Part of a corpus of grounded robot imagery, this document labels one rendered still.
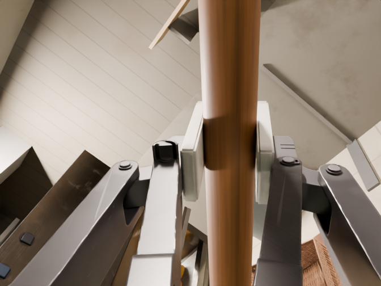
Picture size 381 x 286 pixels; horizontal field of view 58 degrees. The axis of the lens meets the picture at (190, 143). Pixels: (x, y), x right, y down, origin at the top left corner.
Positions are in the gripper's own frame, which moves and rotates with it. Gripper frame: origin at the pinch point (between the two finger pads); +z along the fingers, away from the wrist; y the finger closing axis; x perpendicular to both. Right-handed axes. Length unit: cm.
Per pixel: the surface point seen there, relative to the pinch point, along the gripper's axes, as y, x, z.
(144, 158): -115, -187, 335
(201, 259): -22, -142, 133
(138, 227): -56, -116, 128
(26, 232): -88, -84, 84
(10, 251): -88, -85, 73
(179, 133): -70, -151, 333
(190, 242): -30, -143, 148
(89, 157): -88, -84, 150
